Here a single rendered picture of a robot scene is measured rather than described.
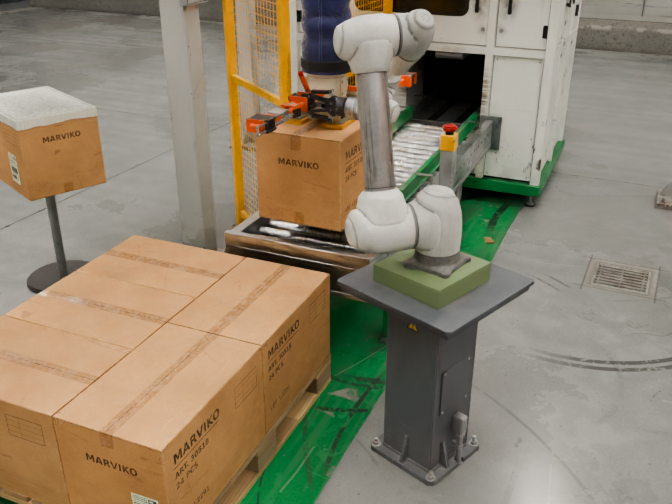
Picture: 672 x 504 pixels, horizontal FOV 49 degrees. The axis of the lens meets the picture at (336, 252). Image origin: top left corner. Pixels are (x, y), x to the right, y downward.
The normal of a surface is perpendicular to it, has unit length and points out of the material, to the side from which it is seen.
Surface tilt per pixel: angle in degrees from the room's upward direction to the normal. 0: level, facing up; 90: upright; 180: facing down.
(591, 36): 90
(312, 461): 0
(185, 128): 90
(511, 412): 0
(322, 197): 90
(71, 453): 90
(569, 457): 0
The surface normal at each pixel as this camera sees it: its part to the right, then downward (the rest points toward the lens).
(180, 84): -0.40, 0.40
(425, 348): -0.71, 0.31
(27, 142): 0.66, 0.33
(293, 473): 0.00, -0.90
